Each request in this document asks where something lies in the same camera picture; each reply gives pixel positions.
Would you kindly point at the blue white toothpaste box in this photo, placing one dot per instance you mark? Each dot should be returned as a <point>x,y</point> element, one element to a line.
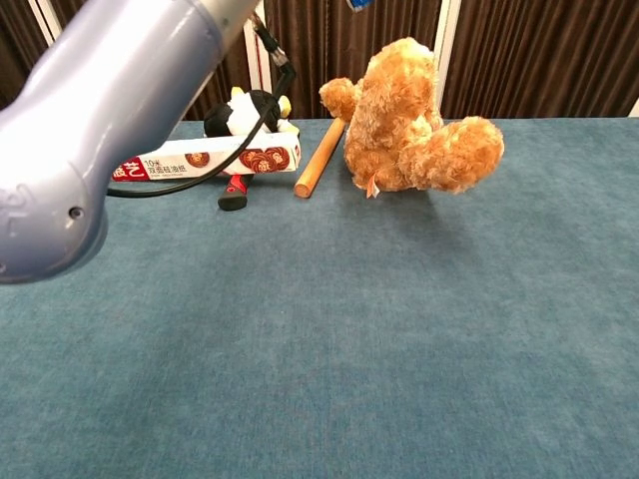
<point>358,4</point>

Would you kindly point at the left lavender robot arm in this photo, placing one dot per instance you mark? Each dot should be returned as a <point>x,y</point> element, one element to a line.
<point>100,125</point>

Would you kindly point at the white red baking paper box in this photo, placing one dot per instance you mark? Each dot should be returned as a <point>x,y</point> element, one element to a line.
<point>199,157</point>

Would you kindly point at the wooden rolling stick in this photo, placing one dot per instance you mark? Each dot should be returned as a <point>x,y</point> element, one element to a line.
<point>319,157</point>

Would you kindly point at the blue table cloth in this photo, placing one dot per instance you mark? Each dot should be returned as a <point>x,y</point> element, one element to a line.
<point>299,324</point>

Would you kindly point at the brown teddy bear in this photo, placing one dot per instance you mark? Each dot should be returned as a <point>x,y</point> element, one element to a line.
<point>404,125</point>

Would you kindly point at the black white plush toy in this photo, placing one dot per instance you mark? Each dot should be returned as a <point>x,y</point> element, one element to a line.
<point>239,112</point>

